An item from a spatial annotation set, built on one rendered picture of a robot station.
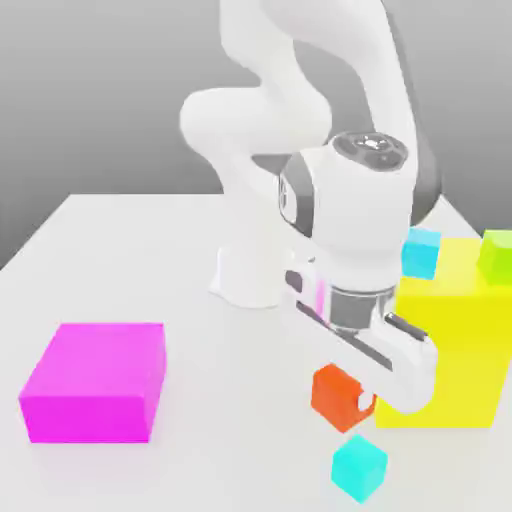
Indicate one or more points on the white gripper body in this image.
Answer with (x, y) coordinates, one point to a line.
(404, 372)

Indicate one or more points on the small turquoise cube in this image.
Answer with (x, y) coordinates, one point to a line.
(358, 468)

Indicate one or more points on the large yellow box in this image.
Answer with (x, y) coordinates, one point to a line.
(468, 360)

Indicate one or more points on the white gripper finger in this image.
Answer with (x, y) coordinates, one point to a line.
(364, 401)

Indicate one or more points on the small light blue cube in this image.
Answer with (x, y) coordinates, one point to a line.
(420, 256)

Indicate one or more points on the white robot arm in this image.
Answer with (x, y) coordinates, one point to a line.
(360, 216)

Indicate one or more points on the small green cube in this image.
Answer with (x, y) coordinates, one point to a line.
(498, 260)

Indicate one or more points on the small orange cube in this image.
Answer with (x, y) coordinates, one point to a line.
(336, 396)

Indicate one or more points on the large magenta box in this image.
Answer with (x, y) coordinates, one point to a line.
(92, 384)

